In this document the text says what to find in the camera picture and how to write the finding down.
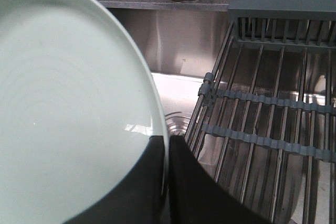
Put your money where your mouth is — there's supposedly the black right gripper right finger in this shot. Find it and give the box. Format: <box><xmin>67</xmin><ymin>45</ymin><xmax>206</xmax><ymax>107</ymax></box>
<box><xmin>169</xmin><ymin>135</ymin><xmax>270</xmax><ymax>223</ymax></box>

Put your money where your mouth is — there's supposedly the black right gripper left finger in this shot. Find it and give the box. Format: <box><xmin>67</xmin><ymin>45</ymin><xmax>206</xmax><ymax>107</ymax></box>
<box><xmin>66</xmin><ymin>135</ymin><xmax>165</xmax><ymax>223</ymax></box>

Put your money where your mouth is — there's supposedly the light green round plate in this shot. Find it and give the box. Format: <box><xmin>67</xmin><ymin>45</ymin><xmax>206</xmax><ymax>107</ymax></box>
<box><xmin>1</xmin><ymin>0</ymin><xmax>168</xmax><ymax>223</ymax></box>

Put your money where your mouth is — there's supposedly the sink drain strainer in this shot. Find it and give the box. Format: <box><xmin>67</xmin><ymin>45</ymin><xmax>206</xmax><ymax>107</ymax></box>
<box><xmin>165</xmin><ymin>111</ymin><xmax>191</xmax><ymax>137</ymax></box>

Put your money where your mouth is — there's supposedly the stainless steel sink basin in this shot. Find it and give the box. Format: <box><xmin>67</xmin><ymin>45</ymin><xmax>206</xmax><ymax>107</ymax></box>
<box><xmin>101</xmin><ymin>1</ymin><xmax>336</xmax><ymax>224</ymax></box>

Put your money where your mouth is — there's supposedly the grey wire dish drying rack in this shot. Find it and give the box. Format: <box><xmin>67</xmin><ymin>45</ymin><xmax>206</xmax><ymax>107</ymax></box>
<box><xmin>185</xmin><ymin>0</ymin><xmax>335</xmax><ymax>223</ymax></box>

